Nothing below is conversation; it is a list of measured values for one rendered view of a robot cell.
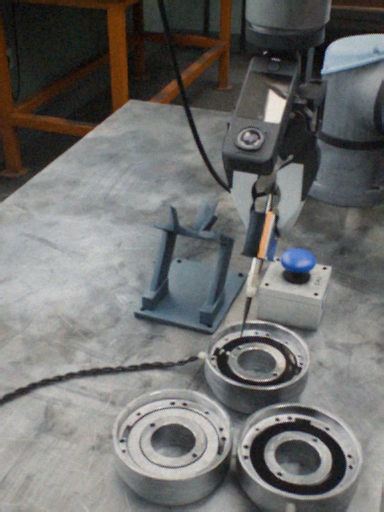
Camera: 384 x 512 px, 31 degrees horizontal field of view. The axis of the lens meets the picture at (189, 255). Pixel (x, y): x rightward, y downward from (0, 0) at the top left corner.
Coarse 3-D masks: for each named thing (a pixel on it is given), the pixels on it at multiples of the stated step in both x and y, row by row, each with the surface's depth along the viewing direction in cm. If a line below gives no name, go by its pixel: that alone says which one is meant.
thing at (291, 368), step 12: (252, 336) 72; (264, 336) 72; (216, 348) 71; (228, 348) 71; (276, 348) 71; (288, 348) 71; (216, 360) 69; (288, 360) 69; (228, 372) 68; (288, 372) 68; (252, 384) 66; (264, 384) 66; (276, 384) 66
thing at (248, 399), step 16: (256, 320) 73; (224, 336) 72; (272, 336) 72; (288, 336) 72; (208, 352) 69; (240, 352) 70; (256, 352) 71; (272, 352) 70; (304, 352) 69; (208, 368) 67; (240, 368) 68; (256, 368) 72; (272, 368) 71; (304, 368) 66; (208, 384) 68; (224, 384) 65; (240, 384) 64; (288, 384) 64; (304, 384) 67; (224, 400) 67; (240, 400) 65; (256, 400) 65; (272, 400) 65; (288, 400) 66
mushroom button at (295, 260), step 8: (288, 256) 77; (296, 256) 77; (304, 256) 77; (312, 256) 78; (288, 264) 77; (296, 264) 76; (304, 264) 76; (312, 264) 77; (296, 272) 77; (304, 272) 76
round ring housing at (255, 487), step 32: (256, 416) 61; (288, 416) 63; (320, 416) 62; (288, 448) 61; (320, 448) 59; (352, 448) 59; (256, 480) 55; (288, 480) 56; (320, 480) 57; (352, 480) 55
